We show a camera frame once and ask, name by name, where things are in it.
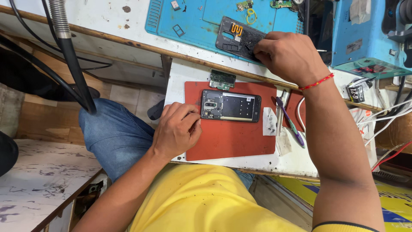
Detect person's right hand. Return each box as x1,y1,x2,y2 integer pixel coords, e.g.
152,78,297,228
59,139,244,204
253,31,331,88

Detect person's left hand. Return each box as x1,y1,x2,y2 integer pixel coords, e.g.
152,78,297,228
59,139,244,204
151,102,203,160

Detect black phone back cover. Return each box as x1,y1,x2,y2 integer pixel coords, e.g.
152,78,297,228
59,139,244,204
215,16,268,64

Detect black shoe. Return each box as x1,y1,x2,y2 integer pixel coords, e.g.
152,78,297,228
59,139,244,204
147,99,165,122

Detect red wrist thread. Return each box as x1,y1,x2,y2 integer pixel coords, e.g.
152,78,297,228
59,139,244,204
298,73,335,91

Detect small red silicone mat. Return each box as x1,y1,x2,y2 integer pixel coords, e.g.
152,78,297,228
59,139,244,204
283,90,306,133

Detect small green circuit board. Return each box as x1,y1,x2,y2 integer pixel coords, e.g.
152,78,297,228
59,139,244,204
270,0,294,9
236,0,254,12

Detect large red silicone mat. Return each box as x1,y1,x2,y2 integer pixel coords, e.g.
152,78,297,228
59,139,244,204
184,81,277,162

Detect blue jeans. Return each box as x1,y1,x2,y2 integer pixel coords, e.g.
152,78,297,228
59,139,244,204
78,98,255,190

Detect metal tweezers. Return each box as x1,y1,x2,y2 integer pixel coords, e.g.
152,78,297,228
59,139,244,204
276,90,288,137

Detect opened black smartphone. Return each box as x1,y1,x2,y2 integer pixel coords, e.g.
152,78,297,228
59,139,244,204
200,89,262,123

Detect purple and green toothbrush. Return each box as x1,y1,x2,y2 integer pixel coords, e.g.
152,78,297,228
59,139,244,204
276,96,306,149

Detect stained white paper scrap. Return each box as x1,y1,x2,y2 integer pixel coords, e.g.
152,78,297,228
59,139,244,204
262,107,278,136

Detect green phone circuit board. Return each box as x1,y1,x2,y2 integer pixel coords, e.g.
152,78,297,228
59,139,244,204
209,70,237,91

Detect black glue tube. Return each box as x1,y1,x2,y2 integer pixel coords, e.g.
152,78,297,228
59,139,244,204
346,77,376,104

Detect blue bench power supply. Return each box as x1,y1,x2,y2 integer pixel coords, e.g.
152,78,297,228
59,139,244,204
331,0,412,80

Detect yellow shirt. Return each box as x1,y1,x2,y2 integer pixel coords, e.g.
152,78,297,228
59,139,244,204
126,164,382,232

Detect white tissue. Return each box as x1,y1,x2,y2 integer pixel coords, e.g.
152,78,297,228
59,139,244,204
349,0,373,25

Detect blue repair work mat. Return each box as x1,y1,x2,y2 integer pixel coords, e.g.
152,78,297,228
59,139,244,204
144,0,305,63

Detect white packet with red print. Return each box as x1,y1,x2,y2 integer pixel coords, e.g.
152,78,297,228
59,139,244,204
349,107,380,169

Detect black microscope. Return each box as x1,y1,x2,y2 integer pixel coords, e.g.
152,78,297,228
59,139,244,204
381,0,412,69

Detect black bag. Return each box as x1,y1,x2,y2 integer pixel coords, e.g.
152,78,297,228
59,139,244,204
0,35,101,102

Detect black stool seat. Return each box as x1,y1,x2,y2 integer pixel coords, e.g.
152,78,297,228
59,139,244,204
0,130,19,177

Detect yellow and blue banner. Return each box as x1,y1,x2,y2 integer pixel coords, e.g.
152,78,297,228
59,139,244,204
270,175,412,232

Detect yellow flex ring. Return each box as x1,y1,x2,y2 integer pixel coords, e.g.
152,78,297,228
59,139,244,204
246,8,258,26

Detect bundle of white cables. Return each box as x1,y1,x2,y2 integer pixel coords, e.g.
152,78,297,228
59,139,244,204
296,76,412,147

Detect flexible metal and black hose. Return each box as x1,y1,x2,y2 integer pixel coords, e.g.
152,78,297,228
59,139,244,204
48,0,98,115

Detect red cable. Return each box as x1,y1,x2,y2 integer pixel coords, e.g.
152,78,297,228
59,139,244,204
371,140,412,172

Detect black cables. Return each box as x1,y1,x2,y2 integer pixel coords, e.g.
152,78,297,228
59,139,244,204
0,0,113,107

